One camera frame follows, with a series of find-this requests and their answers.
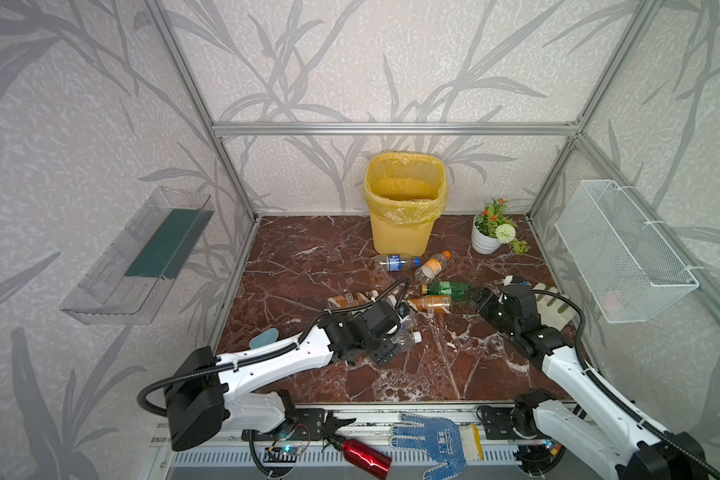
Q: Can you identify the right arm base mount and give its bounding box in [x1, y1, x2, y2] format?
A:
[476, 390, 556, 440]

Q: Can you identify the orange cap clear bottle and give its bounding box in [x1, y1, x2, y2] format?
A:
[415, 251, 452, 284]

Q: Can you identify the blue label bottle near bin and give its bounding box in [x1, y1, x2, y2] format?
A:
[374, 254, 422, 272]

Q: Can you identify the white wire mesh basket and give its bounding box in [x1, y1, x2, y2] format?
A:
[555, 180, 699, 324]

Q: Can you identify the amber tea bottle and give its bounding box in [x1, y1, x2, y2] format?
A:
[407, 295, 453, 314]

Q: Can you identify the clear acrylic wall shelf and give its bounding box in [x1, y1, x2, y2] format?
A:
[60, 187, 215, 326]

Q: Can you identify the small circuit board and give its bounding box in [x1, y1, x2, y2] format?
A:
[265, 444, 309, 463]

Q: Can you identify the yellow trash bin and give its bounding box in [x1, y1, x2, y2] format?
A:
[364, 151, 448, 256]

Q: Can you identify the potted plant white pot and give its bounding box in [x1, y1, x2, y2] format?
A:
[471, 198, 530, 255]

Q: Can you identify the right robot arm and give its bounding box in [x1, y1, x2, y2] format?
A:
[470, 281, 720, 479]

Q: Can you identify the blue dotted work glove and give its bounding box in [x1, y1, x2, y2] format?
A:
[390, 412, 467, 480]

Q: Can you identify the red metal flask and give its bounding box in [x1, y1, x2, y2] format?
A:
[323, 411, 392, 480]

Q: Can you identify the pepsi label bottle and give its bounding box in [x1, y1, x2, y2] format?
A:
[396, 303, 417, 331]

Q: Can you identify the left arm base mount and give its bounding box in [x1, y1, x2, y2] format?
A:
[241, 389, 326, 442]

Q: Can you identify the clear ribbed bottle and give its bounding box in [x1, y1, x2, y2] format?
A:
[392, 331, 422, 352]

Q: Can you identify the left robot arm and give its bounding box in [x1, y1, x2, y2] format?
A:
[136, 277, 411, 452]

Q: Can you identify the yellow sponge pad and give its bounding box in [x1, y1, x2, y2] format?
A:
[459, 424, 484, 463]

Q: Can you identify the green bottle yellow cap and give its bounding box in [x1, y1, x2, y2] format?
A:
[421, 281, 473, 302]

